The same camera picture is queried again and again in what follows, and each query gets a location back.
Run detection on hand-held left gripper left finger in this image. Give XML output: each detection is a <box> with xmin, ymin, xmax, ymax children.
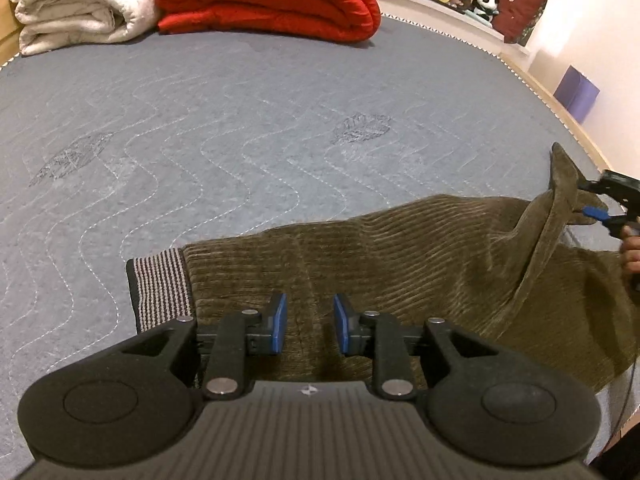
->
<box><xmin>120</xmin><ymin>294</ymin><xmax>288</xmax><ymax>401</ymax></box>

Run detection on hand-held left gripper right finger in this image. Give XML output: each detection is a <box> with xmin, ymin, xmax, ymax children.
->
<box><xmin>332</xmin><ymin>294</ymin><xmax>496</xmax><ymax>401</ymax></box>

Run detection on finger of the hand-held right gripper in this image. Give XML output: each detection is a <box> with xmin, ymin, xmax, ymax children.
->
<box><xmin>582</xmin><ymin>205</ymin><xmax>640</xmax><ymax>235</ymax></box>
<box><xmin>580</xmin><ymin>171</ymin><xmax>640</xmax><ymax>211</ymax></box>

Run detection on olive corduroy pants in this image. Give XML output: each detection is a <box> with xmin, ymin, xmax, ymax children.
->
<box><xmin>125</xmin><ymin>142</ymin><xmax>633</xmax><ymax>396</ymax></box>

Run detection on person's right hand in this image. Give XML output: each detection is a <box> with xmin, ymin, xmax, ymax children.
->
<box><xmin>619</xmin><ymin>224</ymin><xmax>640</xmax><ymax>273</ymax></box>

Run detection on purple box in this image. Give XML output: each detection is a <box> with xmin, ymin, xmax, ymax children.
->
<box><xmin>554</xmin><ymin>65</ymin><xmax>601</xmax><ymax>123</ymax></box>

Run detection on maroon pillow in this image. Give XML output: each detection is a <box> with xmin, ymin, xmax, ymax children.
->
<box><xmin>492</xmin><ymin>0</ymin><xmax>549</xmax><ymax>47</ymax></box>

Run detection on grey quilted mattress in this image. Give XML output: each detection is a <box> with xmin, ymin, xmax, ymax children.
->
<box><xmin>0</xmin><ymin>12</ymin><xmax>640</xmax><ymax>480</ymax></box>

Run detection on white ledge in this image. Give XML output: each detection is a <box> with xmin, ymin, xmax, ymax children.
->
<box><xmin>371</xmin><ymin>0</ymin><xmax>532</xmax><ymax>57</ymax></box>

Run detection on red folded blanket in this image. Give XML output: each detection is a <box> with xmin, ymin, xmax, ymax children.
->
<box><xmin>152</xmin><ymin>0</ymin><xmax>382</xmax><ymax>45</ymax></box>

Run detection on white folded blanket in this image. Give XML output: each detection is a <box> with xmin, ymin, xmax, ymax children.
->
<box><xmin>7</xmin><ymin>0</ymin><xmax>162</xmax><ymax>57</ymax></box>

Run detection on wooden side panel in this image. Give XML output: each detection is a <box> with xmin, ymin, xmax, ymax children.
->
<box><xmin>0</xmin><ymin>0</ymin><xmax>23</xmax><ymax>63</ymax></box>

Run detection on wooden bed frame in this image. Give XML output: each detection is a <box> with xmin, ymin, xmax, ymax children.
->
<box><xmin>500</xmin><ymin>52</ymin><xmax>618</xmax><ymax>173</ymax></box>

